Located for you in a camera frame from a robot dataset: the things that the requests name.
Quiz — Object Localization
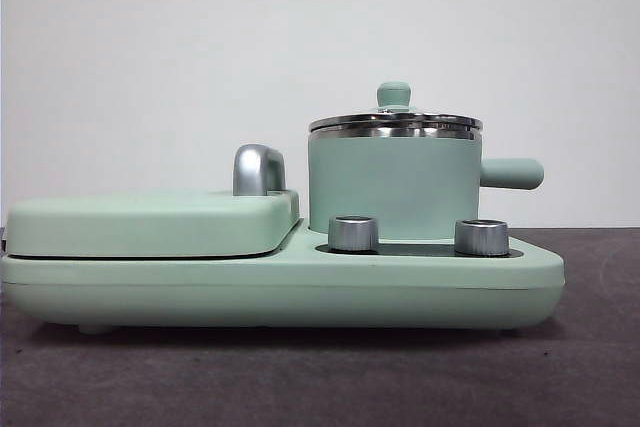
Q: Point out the glass pot lid green knob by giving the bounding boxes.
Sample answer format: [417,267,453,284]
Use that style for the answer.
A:
[307,81,484,137]

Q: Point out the silver control knob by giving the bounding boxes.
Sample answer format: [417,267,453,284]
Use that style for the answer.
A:
[327,215,380,252]
[453,218,510,255]

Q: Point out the green breakfast machine base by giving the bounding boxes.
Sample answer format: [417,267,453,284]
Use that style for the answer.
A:
[0,219,566,336]

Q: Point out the green grill lid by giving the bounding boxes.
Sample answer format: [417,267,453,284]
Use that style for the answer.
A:
[5,187,301,259]

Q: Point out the green pot with handle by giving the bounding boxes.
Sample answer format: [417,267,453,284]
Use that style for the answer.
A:
[307,127,545,243]

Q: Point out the chrome grill lid handle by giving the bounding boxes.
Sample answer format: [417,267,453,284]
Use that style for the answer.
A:
[232,144,288,197]

